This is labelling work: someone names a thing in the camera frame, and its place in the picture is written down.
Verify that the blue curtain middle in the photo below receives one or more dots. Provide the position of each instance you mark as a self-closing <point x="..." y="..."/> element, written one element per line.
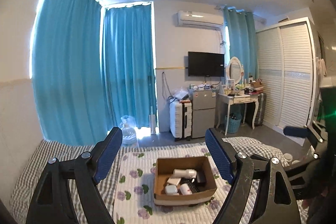
<point x="128" y="65"/>

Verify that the black rectangular remote box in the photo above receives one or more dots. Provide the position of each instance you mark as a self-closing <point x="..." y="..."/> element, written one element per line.
<point x="191" y="184"/>

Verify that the teal laundry basket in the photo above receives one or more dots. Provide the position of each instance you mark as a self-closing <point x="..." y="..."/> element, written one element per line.
<point x="234" y="123"/>

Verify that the silver mini fridge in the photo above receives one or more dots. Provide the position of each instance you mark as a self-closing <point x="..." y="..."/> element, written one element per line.
<point x="203" y="116"/>

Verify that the white oval mirror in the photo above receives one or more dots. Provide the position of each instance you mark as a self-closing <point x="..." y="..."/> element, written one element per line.
<point x="234" y="71"/>

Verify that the grey suitcase by table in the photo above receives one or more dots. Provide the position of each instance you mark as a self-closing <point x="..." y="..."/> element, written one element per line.
<point x="261" y="109"/>

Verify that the white suitcase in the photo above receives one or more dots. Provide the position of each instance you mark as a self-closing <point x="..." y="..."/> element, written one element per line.
<point x="181" y="119"/>

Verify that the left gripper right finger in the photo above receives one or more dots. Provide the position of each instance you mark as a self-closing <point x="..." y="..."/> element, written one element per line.
<point x="275" y="200"/>

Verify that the large blue curtain left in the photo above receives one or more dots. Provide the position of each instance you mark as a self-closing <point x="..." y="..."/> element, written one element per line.
<point x="66" y="72"/>

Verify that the white louvred wardrobe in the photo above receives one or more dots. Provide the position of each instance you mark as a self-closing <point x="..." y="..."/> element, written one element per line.
<point x="287" y="66"/>

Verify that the floral white quilt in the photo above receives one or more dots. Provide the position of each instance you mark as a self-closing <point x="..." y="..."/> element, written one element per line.
<point x="137" y="187"/>

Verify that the white cylindrical bottle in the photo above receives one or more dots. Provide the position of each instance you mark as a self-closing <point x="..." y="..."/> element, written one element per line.
<point x="184" y="173"/>

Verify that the white red-print bottle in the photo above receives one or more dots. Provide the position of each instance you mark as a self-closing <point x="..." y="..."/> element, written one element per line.
<point x="185" y="189"/>

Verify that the white air conditioner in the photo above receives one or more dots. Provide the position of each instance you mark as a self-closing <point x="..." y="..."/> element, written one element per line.
<point x="199" y="20"/>

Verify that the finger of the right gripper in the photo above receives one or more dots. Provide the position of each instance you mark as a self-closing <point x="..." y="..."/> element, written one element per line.
<point x="265" y="158"/>
<point x="314" y="133"/>

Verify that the clear plastic bag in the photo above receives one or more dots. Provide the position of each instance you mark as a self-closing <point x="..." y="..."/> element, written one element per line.
<point x="127" y="127"/>

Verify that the white dressing table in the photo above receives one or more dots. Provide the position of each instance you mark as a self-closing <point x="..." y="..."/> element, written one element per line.
<point x="235" y="104"/>

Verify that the black wall television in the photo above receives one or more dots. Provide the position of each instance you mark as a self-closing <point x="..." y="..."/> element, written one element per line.
<point x="205" y="64"/>

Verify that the small black box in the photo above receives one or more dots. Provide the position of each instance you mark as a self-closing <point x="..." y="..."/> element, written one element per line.
<point x="200" y="179"/>

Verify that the white charger block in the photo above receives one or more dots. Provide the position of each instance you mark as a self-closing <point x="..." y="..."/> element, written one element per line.
<point x="174" y="181"/>

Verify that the brown cardboard box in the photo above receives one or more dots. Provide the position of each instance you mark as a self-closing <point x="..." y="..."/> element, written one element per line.
<point x="164" y="170"/>

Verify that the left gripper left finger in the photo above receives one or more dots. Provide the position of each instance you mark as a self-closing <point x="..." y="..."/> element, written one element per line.
<point x="52" y="201"/>

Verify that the blue curtain right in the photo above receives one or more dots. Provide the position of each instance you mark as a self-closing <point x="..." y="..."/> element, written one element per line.
<point x="243" y="41"/>

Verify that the person's right hand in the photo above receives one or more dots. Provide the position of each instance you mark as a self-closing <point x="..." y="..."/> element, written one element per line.
<point x="313" y="202"/>

